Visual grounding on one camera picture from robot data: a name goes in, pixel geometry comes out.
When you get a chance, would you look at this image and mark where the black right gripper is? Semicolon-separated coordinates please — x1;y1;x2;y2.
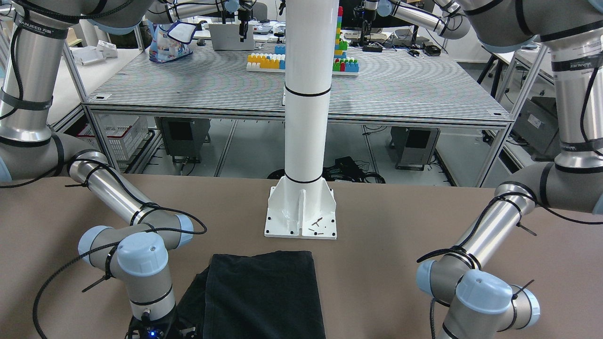
126;307;196;339

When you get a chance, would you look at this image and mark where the black t-shirt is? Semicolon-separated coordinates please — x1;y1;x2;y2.
177;251;326;339

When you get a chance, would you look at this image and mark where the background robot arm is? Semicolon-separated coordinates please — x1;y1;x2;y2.
360;0;471;40

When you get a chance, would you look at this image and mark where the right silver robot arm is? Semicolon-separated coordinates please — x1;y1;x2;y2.
1;0;195;339

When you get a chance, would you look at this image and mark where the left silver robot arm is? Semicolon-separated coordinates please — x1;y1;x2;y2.
416;0;603;339

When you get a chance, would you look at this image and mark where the white mounting column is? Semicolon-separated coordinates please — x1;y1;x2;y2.
264;0;338;240

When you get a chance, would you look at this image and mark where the white plastic basket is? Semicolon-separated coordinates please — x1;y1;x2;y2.
98;114;148;161

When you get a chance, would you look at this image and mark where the blue white plastic bag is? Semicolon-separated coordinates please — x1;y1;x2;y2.
149;21;196;64

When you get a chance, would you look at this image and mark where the grey computer tower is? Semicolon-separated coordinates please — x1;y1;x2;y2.
389;126;440;171

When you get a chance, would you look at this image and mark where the colourful toy block set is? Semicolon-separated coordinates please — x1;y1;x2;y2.
246;0;360;76

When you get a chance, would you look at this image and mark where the striped aluminium work table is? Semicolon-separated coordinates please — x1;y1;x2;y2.
84;44;514;187

